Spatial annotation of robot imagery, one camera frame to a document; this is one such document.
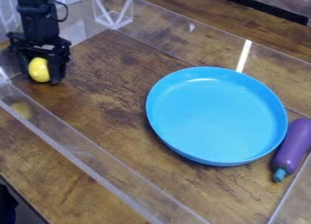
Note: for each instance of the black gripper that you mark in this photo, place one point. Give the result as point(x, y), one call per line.
point(55, 49)

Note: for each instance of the yellow lemon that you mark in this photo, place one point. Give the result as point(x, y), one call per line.
point(38, 70)

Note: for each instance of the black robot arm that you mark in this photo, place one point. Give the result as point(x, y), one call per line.
point(40, 40)

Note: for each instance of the blue round tray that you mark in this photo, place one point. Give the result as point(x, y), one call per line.
point(216, 116)

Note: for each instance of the white patterned curtain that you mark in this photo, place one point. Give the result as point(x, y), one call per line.
point(9, 17)

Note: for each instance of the black bar on background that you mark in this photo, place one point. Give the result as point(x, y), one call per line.
point(268, 9)

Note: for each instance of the purple toy eggplant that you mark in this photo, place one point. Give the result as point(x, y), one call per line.
point(292, 149)

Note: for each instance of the clear acrylic enclosure wall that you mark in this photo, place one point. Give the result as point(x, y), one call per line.
point(79, 151)

